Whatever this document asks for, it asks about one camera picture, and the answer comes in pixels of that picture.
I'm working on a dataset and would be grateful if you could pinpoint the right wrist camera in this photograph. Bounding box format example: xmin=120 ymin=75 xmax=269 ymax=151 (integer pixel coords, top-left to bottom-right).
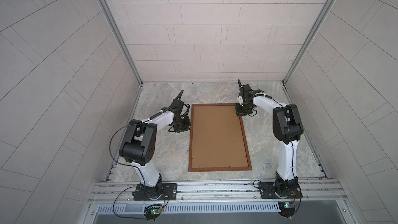
xmin=237 ymin=95 xmax=244 ymax=105

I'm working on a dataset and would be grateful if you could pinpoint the right controller circuit board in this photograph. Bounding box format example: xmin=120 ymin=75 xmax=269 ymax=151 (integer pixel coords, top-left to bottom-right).
xmin=278 ymin=202 xmax=296 ymax=218

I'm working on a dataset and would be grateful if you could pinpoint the aluminium mounting rail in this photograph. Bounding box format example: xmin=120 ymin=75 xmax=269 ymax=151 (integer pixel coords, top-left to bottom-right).
xmin=87 ymin=178 xmax=348 ymax=204

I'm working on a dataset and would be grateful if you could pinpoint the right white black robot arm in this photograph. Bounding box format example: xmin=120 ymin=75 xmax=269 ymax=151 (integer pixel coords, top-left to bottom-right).
xmin=235 ymin=80 xmax=304 ymax=198

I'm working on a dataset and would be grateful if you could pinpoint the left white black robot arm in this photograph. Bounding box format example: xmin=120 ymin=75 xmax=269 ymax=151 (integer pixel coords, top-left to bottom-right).
xmin=118 ymin=90 xmax=191 ymax=200

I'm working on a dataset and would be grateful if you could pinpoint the controller circuit board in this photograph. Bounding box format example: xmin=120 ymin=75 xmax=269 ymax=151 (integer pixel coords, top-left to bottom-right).
xmin=144 ymin=204 xmax=163 ymax=215
xmin=278 ymin=202 xmax=296 ymax=218

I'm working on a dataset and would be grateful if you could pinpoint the brown wooden picture frame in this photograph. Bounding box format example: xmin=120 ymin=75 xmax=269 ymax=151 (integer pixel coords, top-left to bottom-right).
xmin=188 ymin=103 xmax=253 ymax=172

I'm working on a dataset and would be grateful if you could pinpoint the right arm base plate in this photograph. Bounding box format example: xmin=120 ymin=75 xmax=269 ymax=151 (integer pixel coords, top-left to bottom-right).
xmin=259 ymin=182 xmax=303 ymax=199

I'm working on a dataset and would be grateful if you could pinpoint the corner aluminium post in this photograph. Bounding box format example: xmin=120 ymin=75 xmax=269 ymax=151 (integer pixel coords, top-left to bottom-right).
xmin=97 ymin=0 xmax=143 ymax=87
xmin=282 ymin=0 xmax=336 ymax=85

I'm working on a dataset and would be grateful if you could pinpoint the brown cardboard backing board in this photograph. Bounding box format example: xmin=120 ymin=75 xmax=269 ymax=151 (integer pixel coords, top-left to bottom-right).
xmin=191 ymin=105 xmax=250 ymax=169

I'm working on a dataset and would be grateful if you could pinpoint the left corner aluminium post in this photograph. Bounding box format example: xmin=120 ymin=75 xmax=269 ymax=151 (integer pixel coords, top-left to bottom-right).
xmin=97 ymin=0 xmax=143 ymax=87

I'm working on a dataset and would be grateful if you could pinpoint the right corner aluminium post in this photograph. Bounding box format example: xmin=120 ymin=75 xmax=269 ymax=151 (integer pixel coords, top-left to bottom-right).
xmin=282 ymin=0 xmax=336 ymax=85

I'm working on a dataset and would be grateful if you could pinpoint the left controller circuit board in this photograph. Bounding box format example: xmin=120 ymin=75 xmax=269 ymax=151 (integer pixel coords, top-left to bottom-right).
xmin=144 ymin=204 xmax=163 ymax=215

